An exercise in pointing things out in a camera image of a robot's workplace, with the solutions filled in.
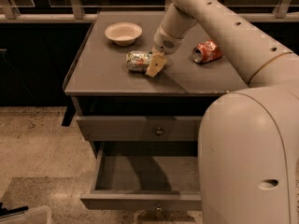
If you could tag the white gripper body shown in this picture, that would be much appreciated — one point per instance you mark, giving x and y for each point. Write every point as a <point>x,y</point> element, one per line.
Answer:
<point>165,43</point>

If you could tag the grey top drawer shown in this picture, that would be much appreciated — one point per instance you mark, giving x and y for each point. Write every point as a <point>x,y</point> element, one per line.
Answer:
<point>139,128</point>

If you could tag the open grey middle drawer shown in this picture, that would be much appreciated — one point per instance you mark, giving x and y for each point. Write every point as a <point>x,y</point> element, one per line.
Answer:
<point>156,176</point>

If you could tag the grey drawer cabinet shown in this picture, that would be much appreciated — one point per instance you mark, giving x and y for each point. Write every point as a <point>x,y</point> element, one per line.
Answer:
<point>100,84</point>

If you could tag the clear plastic bin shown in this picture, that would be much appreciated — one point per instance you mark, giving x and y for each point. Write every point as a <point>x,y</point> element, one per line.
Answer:
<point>36,215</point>

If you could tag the green white 7up can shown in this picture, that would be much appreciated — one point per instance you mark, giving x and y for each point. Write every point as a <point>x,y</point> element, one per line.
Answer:
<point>138,61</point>

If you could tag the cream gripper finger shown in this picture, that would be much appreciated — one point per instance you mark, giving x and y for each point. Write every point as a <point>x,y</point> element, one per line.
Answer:
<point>156,64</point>

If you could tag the red coke can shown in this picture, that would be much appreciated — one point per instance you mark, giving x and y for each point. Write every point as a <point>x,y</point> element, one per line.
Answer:
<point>206,52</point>

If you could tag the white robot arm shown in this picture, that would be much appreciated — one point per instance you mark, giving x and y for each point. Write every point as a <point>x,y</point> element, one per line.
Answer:
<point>248,140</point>

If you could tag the beige paper bowl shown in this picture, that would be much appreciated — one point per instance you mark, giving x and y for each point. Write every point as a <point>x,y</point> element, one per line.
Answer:
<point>123,33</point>

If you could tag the black object on floor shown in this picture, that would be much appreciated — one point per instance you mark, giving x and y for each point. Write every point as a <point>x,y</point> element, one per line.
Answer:
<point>5,212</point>

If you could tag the metal window railing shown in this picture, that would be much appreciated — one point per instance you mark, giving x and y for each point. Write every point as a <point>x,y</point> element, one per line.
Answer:
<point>74,3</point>

